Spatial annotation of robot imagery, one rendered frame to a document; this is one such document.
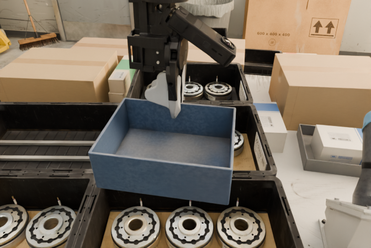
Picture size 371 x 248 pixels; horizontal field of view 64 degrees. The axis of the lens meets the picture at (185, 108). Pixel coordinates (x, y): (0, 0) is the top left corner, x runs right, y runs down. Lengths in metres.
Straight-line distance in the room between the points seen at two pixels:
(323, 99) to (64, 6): 3.55
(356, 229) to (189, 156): 0.39
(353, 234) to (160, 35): 0.55
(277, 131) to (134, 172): 0.71
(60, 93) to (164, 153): 0.78
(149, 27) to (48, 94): 0.84
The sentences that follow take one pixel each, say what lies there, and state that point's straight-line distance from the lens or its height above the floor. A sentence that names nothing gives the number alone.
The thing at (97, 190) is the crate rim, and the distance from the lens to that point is 0.66.
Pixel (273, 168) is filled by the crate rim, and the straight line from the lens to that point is 0.71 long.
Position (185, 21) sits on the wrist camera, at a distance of 0.44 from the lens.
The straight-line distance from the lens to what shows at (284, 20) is 3.48.
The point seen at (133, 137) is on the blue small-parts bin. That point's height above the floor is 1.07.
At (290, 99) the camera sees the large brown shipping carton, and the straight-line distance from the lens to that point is 1.16.
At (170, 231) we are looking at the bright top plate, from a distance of 0.67.
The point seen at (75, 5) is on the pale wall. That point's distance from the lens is 4.13.
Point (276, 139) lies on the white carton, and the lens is 1.08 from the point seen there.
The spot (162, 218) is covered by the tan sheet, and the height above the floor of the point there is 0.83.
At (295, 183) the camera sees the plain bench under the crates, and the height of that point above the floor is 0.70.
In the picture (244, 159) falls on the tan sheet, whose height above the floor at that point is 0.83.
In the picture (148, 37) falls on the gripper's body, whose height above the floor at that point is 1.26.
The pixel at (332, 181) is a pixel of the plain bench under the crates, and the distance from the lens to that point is 1.08.
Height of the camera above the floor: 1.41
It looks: 33 degrees down
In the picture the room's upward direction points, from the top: straight up
